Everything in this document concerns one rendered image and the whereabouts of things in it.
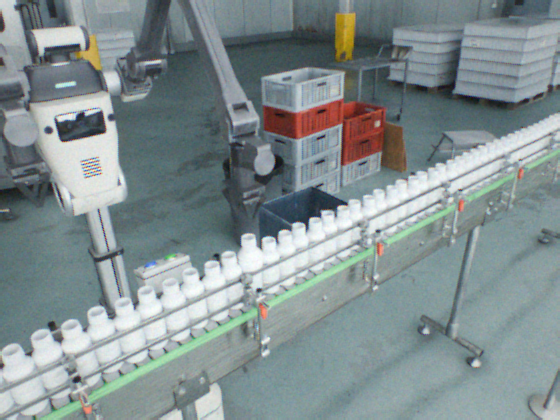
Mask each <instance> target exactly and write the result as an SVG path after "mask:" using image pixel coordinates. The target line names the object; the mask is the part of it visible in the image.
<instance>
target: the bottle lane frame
mask: <svg viewBox="0 0 560 420"><path fill-rule="evenodd" d="M559 152H560V149H558V150H555V151H554V152H552V153H550V154H548V155H547V156H545V157H542V158H540V159H538V160H536V161H535V162H533V163H532V164H529V165H527V166H525V168H529V171H523V175H522V178H521V179H518V178H517V181H516V188H515V192H514V195H515V199H514V200H513V202H512V205H513V204H515V203H516V202H519V201H520V200H522V199H523V198H525V197H526V196H528V195H530V194H532V193H534V192H535V191H536V190H538V189H539V188H541V187H543V186H545V185H547V184H548V183H549V182H550V178H549V177H546V175H545V171H546V169H548V166H547V164H548V161H549V160H550V164H549V167H551V168H555V164H556V161H557V158H558V155H559ZM552 171H553V170H552V169H548V172H547V175H548V176H551V177H552V175H553V172H552ZM514 175H515V172H513V173H512V174H509V176H507V177H505V178H501V179H500V180H498V181H496V182H495V183H493V184H491V185H490V186H487V187H485V188H482V190H480V191H477V192H476V193H475V194H471V195H470V196H468V197H467V198H465V199H467V200H469V201H471V202H470V203H467V202H464V205H463V209H462V211H459V212H458V217H457V221H456V226H455V228H456V229H457V234H455V236H454V239H455V240H456V239H457V238H459V237H461V235H463V234H466V233H468V232H469V231H471V230H472V229H474V228H475V227H476V226H480V225H481V224H482V223H483V220H484V217H485V213H486V210H488V208H489V207H490V206H492V205H493V204H495V203H496V202H497V203H498V208H497V209H498V210H497V211H496V215H497V214H498V213H500V212H502V211H503V210H506V209H505V205H506V204H504V203H502V202H501V201H499V200H500V196H501V194H503V192H502V189H503V186H504V185H505V188H504V193H506V194H510V188H511V185H512V182H513V179H514ZM506 194H503V200H502V201H503V202H506V203H507V202H508V199H507V197H508V195H506ZM454 206H455V203H454V204H451V206H449V207H448V208H446V209H445V210H440V211H439V212H438V213H436V214H435V213H434V215H432V216H431V217H428V216H427V217H428V218H426V219H424V220H423V219H422V221H421V222H419V223H415V225H414V226H409V227H408V228H407V229H405V230H402V229H401V230H402V232H400V233H399V234H395V235H393V236H392V237H388V236H387V237H388V239H386V240H384V241H383V242H385V243H389V244H390V247H389V248H387V247H385V246H383V252H382V255H381V256H379V255H378V260H377V268H376V273H377V274H378V275H379V279H378V280H377V286H379V285H380V284H383V283H384V282H386V281H388V280H389V279H391V278H392V277H393V276H397V275H398V274H399V273H401V272H402V271H404V270H406V269H407V268H408V267H411V266H413V265H415V264H416V263H417V262H419V261H421V260H422V259H425V258H426V257H428V256H430V254H432V253H434V252H435V251H437V250H439V249H441V248H443V247H444V246H446V245H447V243H446V240H448V239H447V238H446V237H444V236H443V234H441V231H442V227H444V226H445V225H443V221H444V218H446V217H447V220H446V226H450V227H451V225H452V220H453V210H454ZM365 249H366V248H365ZM373 252H374V246H373V247H371V248H369V249H366V251H364V252H360V253H359V252H358V255H356V256H354V257H350V256H349V257H350V259H349V260H345V261H342V260H341V261H342V263H340V264H338V265H336V266H333V265H332V266H333V268H332V269H328V270H325V269H323V270H324V272H323V273H321V274H319V275H317V276H316V275H315V274H314V275H315V277H313V278H311V279H309V280H307V279H305V278H304V279H305V282H304V283H302V284H300V285H299V286H298V285H296V284H294V283H293V284H294V285H295V287H293V288H291V290H286V289H284V290H285V293H283V294H280V295H276V294H274V295H275V297H274V298H273V299H271V300H269V301H266V303H267V304H269V305H270V306H271V307H272V310H270V311H268V310H266V318H265V319H264V327H265V335H266V336H268V337H269V343H268V349H269V350H273V349H274V348H275V347H277V346H278V345H280V344H282V342H286V341H287V340H289V339H290V338H291V337H293V336H295V335H296V334H299V333H300V332H302V331H304V330H306V329H307V328H308V327H310V326H313V325H315V324H316V323H317V322H319V321H320V320H322V319H324V318H326V317H328V316H329V315H331V314H333V312H335V311H337V310H340V309H341V308H342V307H344V306H346V305H347V304H349V303H350V302H351V301H355V300H357V299H358V298H359V297H361V296H362V295H364V294H366V293H368V292H369V291H368V286H369V284H368V283H366V280H365V279H363V276H364V271H366V270H367V269H366V268H364V266H365V260H367V259H369V262H368V267H367V268H368V269H369V270H370V271H371V270H372V261H373ZM252 306H253V305H252ZM253 307H254V306H253ZM240 311H241V310H240ZM241 312H242V315H240V316H239V317H237V318H231V317H229V318H230V319H231V320H230V321H228V322H226V323H224V324H223V325H220V324H218V323H217V325H218V327H216V328H215V329H213V330H211V331H209V332H208V331H206V329H204V330H205V332H206V334H202V335H200V336H199V337H198V338H195V337H193V336H192V335H191V337H192V341H189V342H187V343H185V344H183V345H182V344H181V343H179V342H178V345H179V347H178V348H175V349H174V350H172V351H170V352H167V351H166V349H164V351H165V355H161V356H159V357H158V358H156V359H152V358H151V356H150V359H151V362H148V363H146V364H144V365H143V366H141V367H138V366H137V365H136V364H135V367H136V369H134V370H133V371H131V372H129V373H128V374H126V375H122V374H121V372H119V374H120V377H119V378H117V379H115V380H114V381H112V382H109V383H107V381H105V380H103V382H104V385H103V386H102V387H100V388H97V389H95V390H93V391H92V394H90V395H88V399H89V401H90V403H91V406H93V405H95V404H96V403H98V405H99V408H100V410H101V413H99V417H100V416H103V420H154V419H155V418H156V417H158V416H159V415H161V414H162V413H165V412H167V411H168V410H170V409H171V408H172V407H176V406H177V404H176V400H175V395H174V390H175V388H176V386H177V384H179V383H180V382H183V381H184V380H185V379H188V378H190V377H192V375H194V374H196V373H198V372H200V371H203V372H208V381H209V386H211V385H213V384H214V383H216V382H217V381H218V380H222V379H223V378H224V377H226V376H227V375H229V374H231V373H233V372H235V371H236V370H238V369H240V367H242V366H244V365H247V364H249V363H250V362H251V361H253V360H255V359H256V358H259V355H258V350H259V345H258V344H257V341H256V340H255V332H256V331H257V328H254V320H255V319H257V308H255V307H254V308H253V309H252V310H248V311H247V312H243V311H241ZM69 399H70V403H68V404H67V405H66V406H62V407H60V408H59V409H55V408H54V407H53V406H52V412H50V413H48V414H47V415H45V416H44V417H41V418H39V419H37V418H36V416H33V420H87V418H86V416H85V414H84V411H83V408H82V406H81V404H80V400H79V401H77V402H76V401H74V400H73V399H72V397H69Z"/></svg>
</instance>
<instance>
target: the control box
mask: <svg viewBox="0 0 560 420"><path fill-rule="evenodd" d="M174 254H175V255H176V256H175V257H173V258H172V259H167V260H165V258H163V259H161V260H156V261H155V263H156V264H155V265H154V266H151V267H147V268H146V267H145V266H142V267H140V268H136V269H134V273H135V275H136V278H137V281H138V284H139V287H140V288H141V287H143V286H152V287H153V288H154V291H155V294H158V293H162V292H163V282H164V280H165V279H167V278H175V279H177V281H178V284H179V285H182V283H184V281H183V277H182V272H183V270H184V269H188V268H192V265H191V262H190V260H189V256H188V255H186V254H182V253H180V252H176V253H174Z"/></svg>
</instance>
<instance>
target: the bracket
mask: <svg viewBox="0 0 560 420"><path fill-rule="evenodd" d="M550 133H551V134H550V135H549V136H551V137H552V138H551V139H549V142H550V145H547V150H552V149H553V147H554V146H553V145H552V143H554V142H555V143H560V141H555V140H556V139H554V137H555V136H556V135H557V132H553V131H552V132H550ZM510 157H511V154H508V153H505V154H503V158H502V159H506V160H505V161H504V162H503V163H502V166H504V167H503V168H501V169H500V170H501V171H500V172H499V173H500V174H503V175H504V174H506V173H507V171H508V169H505V168H506V167H508V166H511V167H515V168H514V171H515V175H514V179H513V182H512V185H511V188H510V194H506V193H504V188H505V185H504V186H503V189H502V192H503V194H506V195H508V197H507V199H508V202H507V203H506V202H503V201H502V200H503V194H501V196H500V200H499V201H501V202H502V203H504V204H506V205H505V209H506V210H505V211H507V212H509V211H510V209H511V208H512V207H513V205H512V202H513V200H514V199H515V195H514V192H515V188H516V181H517V178H518V179H521V178H522V175H523V171H529V168H525V167H523V164H522V159H518V161H517V163H516V164H512V163H510V162H509V161H507V160H509V159H510ZM549 164H550V160H549V161H548V164H547V166H548V169H552V170H553V171H552V172H553V175H552V177H551V176H548V175H547V172H548V169H546V171H545V175H546V177H549V178H550V184H554V182H555V181H556V180H557V178H556V176H557V173H558V172H560V170H559V169H558V168H559V165H560V152H559V155H558V158H557V161H556V164H555V168H551V167H549ZM442 184H443V185H442V188H444V189H445V190H444V191H443V192H442V195H443V196H444V197H442V198H440V199H439V200H440V202H439V204H440V205H443V206H445V205H446V204H447V203H448V199H446V197H448V196H450V197H453V198H454V199H453V202H455V206H454V210H453V220H452V225H451V227H450V226H446V220H447V217H446V218H444V221H443V225H445V226H444V227H442V231H441V234H443V236H444V237H446V238H447V239H448V240H446V243H447V247H448V248H451V247H452V244H453V243H454V242H455V239H454V236H455V234H457V229H456V228H455V226H456V221H457V217H458V212H459V211H462V209H463V205H464V202H467V203H470V202H471V201H469V200H467V199H465V198H463V196H464V194H462V191H463V190H462V189H461V188H460V189H458V192H457V194H450V191H448V190H447V189H448V188H450V187H451V184H452V183H450V182H447V181H445V182H443V183H442ZM359 227H360V228H362V230H360V234H359V235H360V236H361V238H359V239H358V240H357V241H358V244H357V245H358V246H359V247H361V248H363V247H365V246H367V242H368V240H367V239H365V238H366V237H368V238H370V239H372V241H371V244H372V245H374V252H373V261H372V270H371V271H370V270H369V269H368V268H367V267H368V262H369V259H367V260H365V266H364V268H366V269H367V270H366V271H364V276H363V279H365V280H366V283H368V284H369V286H368V291H369V294H370V295H374V292H375V291H377V290H378V286H377V280H378V279H379V275H378V274H377V273H376V268H377V260H378V255H379V256H381V255H382V252H383V246H385V247H387V248H389V247H390V244H389V243H385V242H383V235H380V234H381V230H379V229H376V230H375V235H374V236H373V235H369V234H368V233H369V232H368V231H367V230H366V228H367V227H369V221H367V220H366V219H362V220H360V221H359ZM446 227H447V228H449V229H450V230H449V231H448V234H449V237H447V236H446V235H445V234H444V233H445V230H446ZM208 260H209V261H218V262H219V265H220V268H221V267H222V258H220V254H219V253H214V258H213V257H211V256H209V257H208ZM367 272H369V273H371V275H370V276H369V279H370V282H369V281H367ZM239 283H240V284H242V285H243V293H244V294H246V295H244V296H242V297H241V298H242V302H241V303H243V304H244V305H245V306H246V307H248V306H249V305H251V304H253V306H254V307H255V308H257V319H255V320H254V328H257V331H256V332H255V340H256V341H257V344H258V345H259V350H258V355H259V357H260V360H261V361H265V357H267V356H269V355H270V350H269V349H268V343H269V337H268V336H266V335H265V327H264V319H265V318H266V310H268V311H270V310H272V307H271V306H270V305H269V304H267V303H266V294H264V293H263V289H262V288H260V287H258V288H257V289H256V293H257V294H255V293H254V292H253V287H251V286H249V285H250V284H252V283H253V277H252V276H250V275H249V274H248V273H246V274H244V275H242V276H240V282H239ZM47 326H48V327H49V332H50V333H51V334H52V337H53V338H54V340H56V339H59V338H61V337H62V336H63V335H62V332H61V327H60V326H56V325H55V321H50V322H49V323H48V324H47ZM60 360H61V362H62V364H63V369H64V371H65V372H67V374H68V377H69V378H70V381H69V384H70V386H71V388H70V390H71V392H72V394H73V399H74V401H76V402H77V401H79V400H80V404H81V406H82V408H83V411H84V414H85V416H86V418H87V420H103V416H100V417H99V413H101V410H100V408H99V405H98V403H96V404H95V405H93V406H91V403H90V401H89V399H88V395H90V394H92V392H91V389H90V387H89V384H88V382H87V380H83V379H82V378H81V376H79V373H78V371H77V366H78V365H77V361H76V358H75V357H74V355H73V353H72V354H70V355H68V356H64V357H62V358H61V359H60ZM95 415H96V418H95Z"/></svg>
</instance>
